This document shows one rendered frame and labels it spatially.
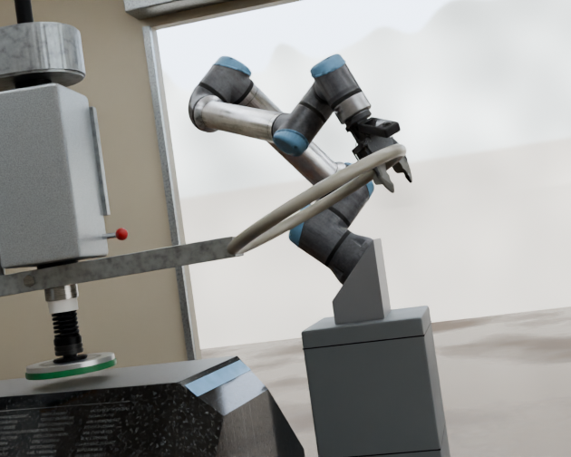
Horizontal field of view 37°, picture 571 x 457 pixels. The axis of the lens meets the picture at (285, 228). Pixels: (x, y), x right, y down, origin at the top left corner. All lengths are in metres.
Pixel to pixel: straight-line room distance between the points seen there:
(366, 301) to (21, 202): 1.26
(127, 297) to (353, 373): 4.72
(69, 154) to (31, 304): 5.73
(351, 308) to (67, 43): 1.30
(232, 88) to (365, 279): 0.76
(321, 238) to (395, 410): 0.62
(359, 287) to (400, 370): 0.30
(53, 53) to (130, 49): 5.34
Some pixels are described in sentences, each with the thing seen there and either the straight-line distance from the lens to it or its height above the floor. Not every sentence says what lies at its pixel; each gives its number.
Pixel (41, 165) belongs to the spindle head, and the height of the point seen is 1.40.
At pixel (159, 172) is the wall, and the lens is 7.26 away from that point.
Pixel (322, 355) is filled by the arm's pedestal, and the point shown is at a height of 0.76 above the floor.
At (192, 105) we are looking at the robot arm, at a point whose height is 1.60.
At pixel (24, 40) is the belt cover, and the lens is 2.16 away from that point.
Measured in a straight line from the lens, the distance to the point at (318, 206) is 2.27.
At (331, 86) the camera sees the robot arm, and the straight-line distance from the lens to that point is 2.18.
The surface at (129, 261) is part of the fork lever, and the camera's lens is 2.08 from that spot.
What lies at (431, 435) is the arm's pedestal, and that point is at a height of 0.47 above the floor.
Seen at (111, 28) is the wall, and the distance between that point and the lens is 7.59.
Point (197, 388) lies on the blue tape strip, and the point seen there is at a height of 0.85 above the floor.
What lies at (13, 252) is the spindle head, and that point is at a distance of 2.13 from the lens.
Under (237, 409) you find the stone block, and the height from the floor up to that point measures 0.78.
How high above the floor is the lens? 1.13
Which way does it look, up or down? 1 degrees up
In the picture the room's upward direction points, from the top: 8 degrees counter-clockwise
